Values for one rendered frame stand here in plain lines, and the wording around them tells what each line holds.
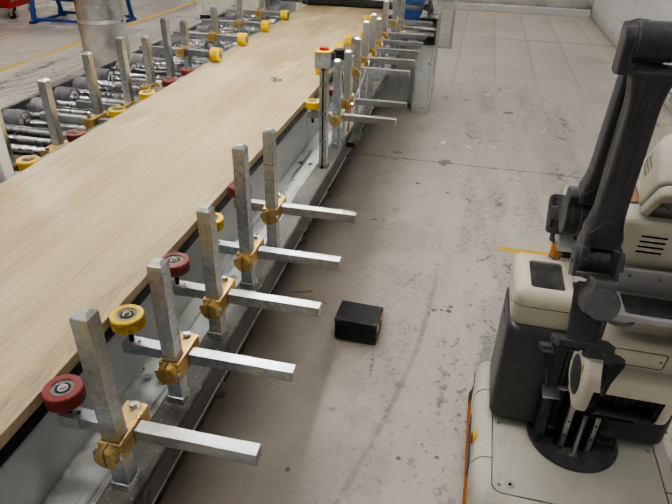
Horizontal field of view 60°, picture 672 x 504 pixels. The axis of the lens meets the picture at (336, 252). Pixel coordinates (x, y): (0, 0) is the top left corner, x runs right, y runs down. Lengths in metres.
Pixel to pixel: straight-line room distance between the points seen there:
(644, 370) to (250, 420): 1.45
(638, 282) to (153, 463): 1.13
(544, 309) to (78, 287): 1.28
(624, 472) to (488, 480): 0.43
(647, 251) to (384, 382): 1.44
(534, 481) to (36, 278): 1.53
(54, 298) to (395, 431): 1.37
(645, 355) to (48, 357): 1.36
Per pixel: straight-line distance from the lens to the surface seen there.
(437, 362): 2.68
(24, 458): 1.43
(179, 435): 1.26
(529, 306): 1.78
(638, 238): 1.38
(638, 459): 2.16
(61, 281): 1.66
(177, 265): 1.63
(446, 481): 2.26
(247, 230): 1.75
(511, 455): 2.01
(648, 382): 1.60
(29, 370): 1.41
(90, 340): 1.09
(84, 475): 1.54
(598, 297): 1.07
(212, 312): 1.59
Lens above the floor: 1.77
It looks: 32 degrees down
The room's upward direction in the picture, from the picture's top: 2 degrees clockwise
